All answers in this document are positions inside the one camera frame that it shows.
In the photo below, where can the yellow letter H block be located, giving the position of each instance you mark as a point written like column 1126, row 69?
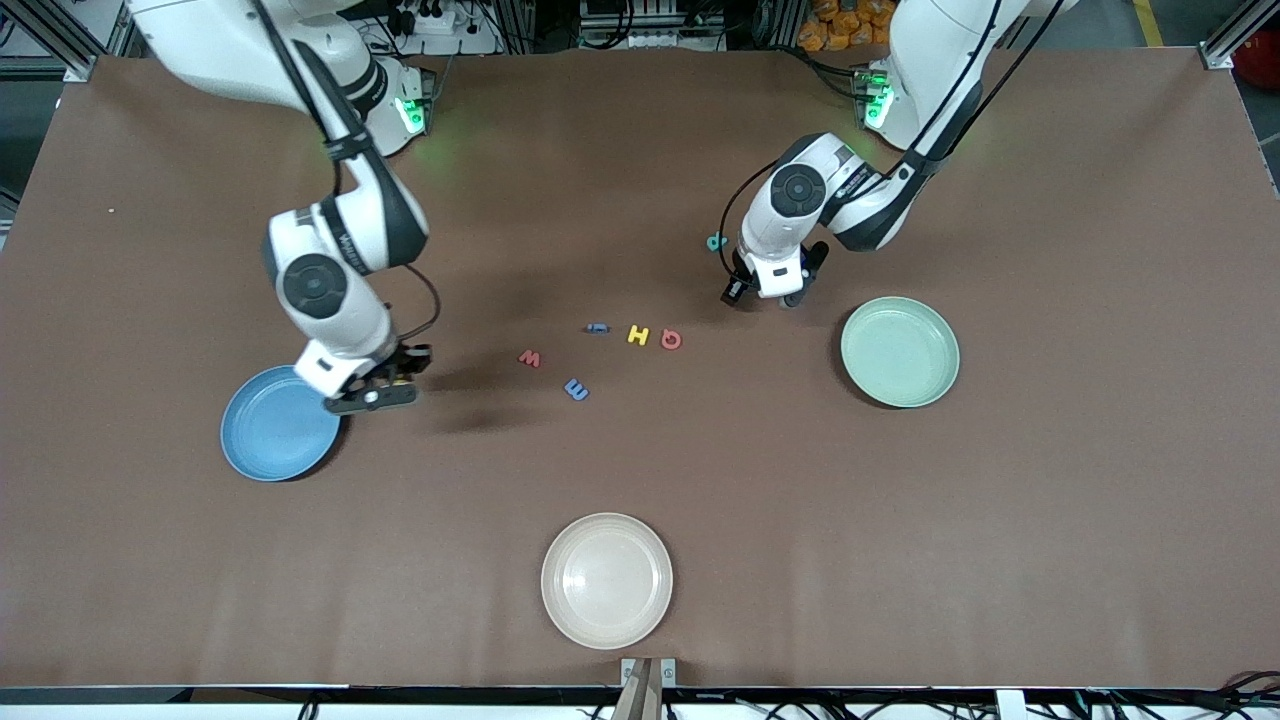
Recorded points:
column 638, row 335

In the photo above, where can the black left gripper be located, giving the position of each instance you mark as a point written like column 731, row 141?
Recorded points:
column 741, row 284

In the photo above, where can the beige plate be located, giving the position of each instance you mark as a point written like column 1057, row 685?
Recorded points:
column 607, row 580

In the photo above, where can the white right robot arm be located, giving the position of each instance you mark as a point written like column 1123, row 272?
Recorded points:
column 200, row 40

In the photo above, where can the red letter Q block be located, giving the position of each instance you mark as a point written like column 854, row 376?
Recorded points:
column 671, row 340

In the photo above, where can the brown table cover sheet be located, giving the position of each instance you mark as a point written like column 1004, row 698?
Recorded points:
column 900, row 560

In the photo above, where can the aluminium frame post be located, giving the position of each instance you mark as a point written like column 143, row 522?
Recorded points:
column 82, row 68
column 1215, row 55

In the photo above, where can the white power strip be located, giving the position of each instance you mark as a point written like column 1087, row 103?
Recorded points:
column 470, row 42

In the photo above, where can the metal camera pole bracket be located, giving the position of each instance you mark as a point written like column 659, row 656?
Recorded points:
column 648, row 700

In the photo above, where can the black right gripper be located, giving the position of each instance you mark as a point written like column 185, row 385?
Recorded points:
column 408, row 361

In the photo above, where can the green plate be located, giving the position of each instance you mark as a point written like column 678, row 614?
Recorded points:
column 900, row 352

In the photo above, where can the red lowercase w block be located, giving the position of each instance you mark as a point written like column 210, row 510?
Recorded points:
column 530, row 358

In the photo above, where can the blue lowercase m block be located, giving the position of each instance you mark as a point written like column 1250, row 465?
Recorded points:
column 576, row 390

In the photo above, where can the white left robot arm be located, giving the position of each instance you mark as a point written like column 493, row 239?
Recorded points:
column 940, row 50

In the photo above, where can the orange packets pile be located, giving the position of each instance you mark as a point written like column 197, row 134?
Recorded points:
column 850, row 25

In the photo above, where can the red object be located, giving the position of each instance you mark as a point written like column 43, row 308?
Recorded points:
column 1260, row 75

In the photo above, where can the metal equipment rack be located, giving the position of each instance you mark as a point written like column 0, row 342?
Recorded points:
column 650, row 20

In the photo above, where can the blue plate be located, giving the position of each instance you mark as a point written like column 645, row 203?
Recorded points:
column 270, row 440

